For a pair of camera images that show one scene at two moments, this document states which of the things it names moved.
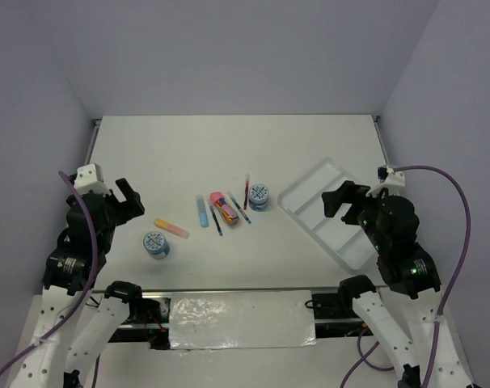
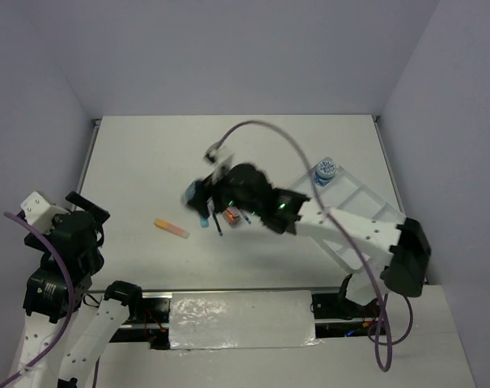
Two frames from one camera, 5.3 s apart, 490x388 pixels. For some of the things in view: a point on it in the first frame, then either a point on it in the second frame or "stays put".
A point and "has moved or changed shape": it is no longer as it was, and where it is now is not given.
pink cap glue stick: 228,212 stays put
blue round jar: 258,197 has moved or changed shape
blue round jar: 156,245 -> 189,191
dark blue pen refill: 216,218 stays put
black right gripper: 331,200 -> 208,187
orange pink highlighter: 171,228 stays put
